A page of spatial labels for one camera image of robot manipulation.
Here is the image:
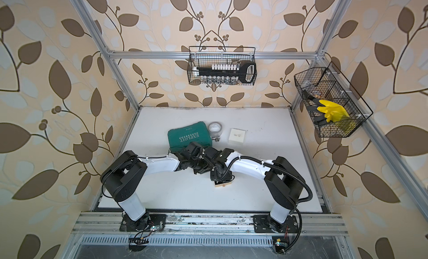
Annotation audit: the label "mint green jewelry box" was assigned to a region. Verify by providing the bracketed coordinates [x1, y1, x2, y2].
[214, 179, 233, 187]

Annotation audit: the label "cream jewelry box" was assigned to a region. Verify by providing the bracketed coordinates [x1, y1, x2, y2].
[228, 128, 246, 145]

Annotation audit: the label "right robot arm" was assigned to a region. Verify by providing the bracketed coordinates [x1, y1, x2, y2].
[200, 147, 313, 224]

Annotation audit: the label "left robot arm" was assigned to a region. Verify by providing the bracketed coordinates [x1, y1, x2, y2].
[100, 142, 215, 222]

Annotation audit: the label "green plastic tool case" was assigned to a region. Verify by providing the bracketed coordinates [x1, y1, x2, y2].
[167, 122, 212, 153]

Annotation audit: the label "black pliers in basket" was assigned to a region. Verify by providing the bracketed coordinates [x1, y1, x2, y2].
[303, 90, 328, 126]

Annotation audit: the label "yellow rubber glove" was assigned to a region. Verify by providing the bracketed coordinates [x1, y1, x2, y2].
[321, 100, 350, 123]

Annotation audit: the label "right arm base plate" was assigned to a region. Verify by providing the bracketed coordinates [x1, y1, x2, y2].
[253, 214, 299, 234]

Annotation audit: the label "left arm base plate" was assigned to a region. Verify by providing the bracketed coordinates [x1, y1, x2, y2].
[119, 212, 167, 232]

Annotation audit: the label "socket set on black rail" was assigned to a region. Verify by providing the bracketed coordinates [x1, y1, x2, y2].
[189, 61, 257, 85]

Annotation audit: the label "centre black wire basket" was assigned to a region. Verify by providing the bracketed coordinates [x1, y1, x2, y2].
[187, 45, 257, 85]

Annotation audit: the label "black wire basket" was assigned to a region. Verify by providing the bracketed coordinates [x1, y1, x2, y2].
[294, 62, 373, 138]
[187, 45, 257, 85]

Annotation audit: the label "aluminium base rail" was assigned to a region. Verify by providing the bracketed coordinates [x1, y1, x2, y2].
[71, 212, 349, 237]

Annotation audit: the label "right black wire basket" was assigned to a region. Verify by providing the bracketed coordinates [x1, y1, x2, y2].
[294, 62, 373, 138]

